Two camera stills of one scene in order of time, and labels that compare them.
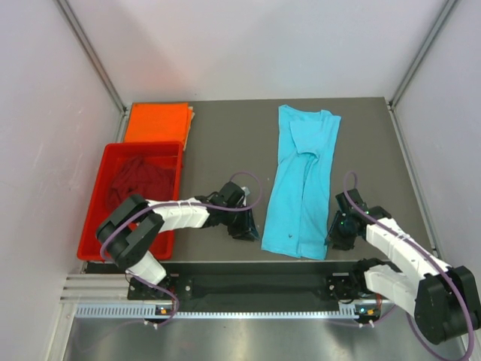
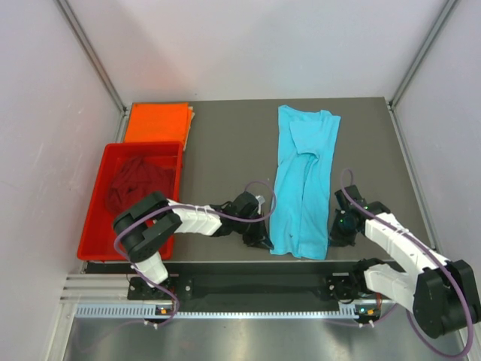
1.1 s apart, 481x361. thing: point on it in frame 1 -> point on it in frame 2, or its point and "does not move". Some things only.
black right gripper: (333, 236) does not move
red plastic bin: (152, 170) does not move
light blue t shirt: (297, 221) does not move
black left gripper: (246, 229) -> (259, 238)
